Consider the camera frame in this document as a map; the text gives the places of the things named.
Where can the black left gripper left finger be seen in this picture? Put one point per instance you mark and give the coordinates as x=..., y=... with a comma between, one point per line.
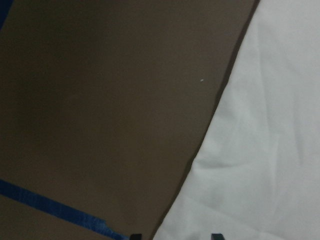
x=136, y=236

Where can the white printed t-shirt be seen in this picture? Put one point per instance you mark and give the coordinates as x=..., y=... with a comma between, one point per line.
x=256, y=175

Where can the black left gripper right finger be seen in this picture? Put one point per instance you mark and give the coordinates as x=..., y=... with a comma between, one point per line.
x=217, y=236

